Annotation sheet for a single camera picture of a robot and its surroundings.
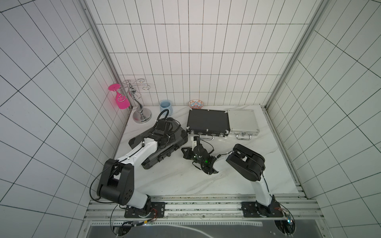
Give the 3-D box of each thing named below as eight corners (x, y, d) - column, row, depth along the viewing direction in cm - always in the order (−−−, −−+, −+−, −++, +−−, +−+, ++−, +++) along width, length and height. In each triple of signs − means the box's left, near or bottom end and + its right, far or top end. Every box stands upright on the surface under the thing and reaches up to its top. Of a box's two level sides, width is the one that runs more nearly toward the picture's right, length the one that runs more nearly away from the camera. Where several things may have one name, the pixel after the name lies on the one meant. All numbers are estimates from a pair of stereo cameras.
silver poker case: (230, 140, 101) (232, 135, 97) (225, 113, 118) (226, 108, 113) (259, 140, 102) (262, 135, 97) (250, 113, 118) (252, 108, 113)
